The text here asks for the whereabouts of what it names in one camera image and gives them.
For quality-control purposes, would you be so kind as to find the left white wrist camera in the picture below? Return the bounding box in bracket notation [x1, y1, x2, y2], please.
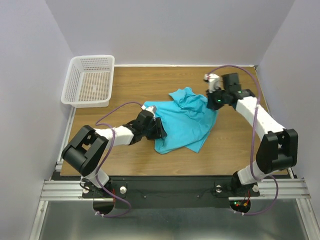
[141, 105, 157, 114]

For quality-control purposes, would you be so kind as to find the left white knob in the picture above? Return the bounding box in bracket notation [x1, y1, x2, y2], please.
[119, 186, 127, 194]

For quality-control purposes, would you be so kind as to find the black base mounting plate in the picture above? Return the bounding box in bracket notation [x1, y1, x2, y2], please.
[82, 175, 261, 210]

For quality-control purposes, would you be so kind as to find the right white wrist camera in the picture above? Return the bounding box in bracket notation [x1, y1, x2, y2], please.
[203, 73, 222, 93]

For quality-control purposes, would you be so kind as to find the white perforated plastic basket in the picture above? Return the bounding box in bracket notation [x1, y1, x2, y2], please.
[60, 55, 115, 108]

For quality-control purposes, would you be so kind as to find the right metal knob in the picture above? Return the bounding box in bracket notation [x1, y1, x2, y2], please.
[215, 185, 223, 193]

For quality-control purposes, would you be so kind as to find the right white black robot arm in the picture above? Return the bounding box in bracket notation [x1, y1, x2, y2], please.
[204, 73, 299, 195]

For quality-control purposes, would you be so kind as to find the turquoise t shirt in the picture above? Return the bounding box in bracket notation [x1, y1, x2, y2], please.
[143, 87, 218, 155]

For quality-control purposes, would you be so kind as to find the aluminium frame rail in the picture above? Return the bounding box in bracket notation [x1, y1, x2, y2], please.
[40, 178, 311, 201]

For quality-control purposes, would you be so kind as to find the circuit board with leds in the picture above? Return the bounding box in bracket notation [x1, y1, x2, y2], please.
[229, 200, 251, 213]

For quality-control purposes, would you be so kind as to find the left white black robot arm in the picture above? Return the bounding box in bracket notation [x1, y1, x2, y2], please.
[61, 107, 167, 197]

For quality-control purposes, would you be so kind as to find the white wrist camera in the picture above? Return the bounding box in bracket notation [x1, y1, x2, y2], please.
[141, 105, 157, 114]
[203, 73, 222, 93]

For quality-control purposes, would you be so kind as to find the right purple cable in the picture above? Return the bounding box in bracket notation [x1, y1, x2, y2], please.
[207, 64, 279, 216]

